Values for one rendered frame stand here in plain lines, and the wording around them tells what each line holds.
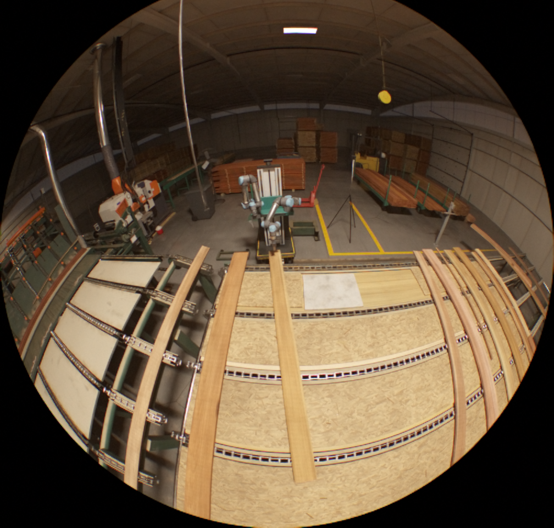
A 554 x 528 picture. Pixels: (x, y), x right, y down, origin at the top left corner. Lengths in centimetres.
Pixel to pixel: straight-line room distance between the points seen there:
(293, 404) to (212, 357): 75
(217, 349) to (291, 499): 146
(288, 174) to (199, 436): 673
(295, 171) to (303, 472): 692
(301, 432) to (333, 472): 47
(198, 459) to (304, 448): 78
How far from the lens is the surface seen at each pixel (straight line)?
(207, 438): 159
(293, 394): 144
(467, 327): 252
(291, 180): 662
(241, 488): 171
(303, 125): 1193
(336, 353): 159
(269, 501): 173
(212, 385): 156
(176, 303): 200
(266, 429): 150
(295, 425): 145
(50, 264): 593
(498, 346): 296
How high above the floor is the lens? 231
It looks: 39 degrees down
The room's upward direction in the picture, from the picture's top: 5 degrees counter-clockwise
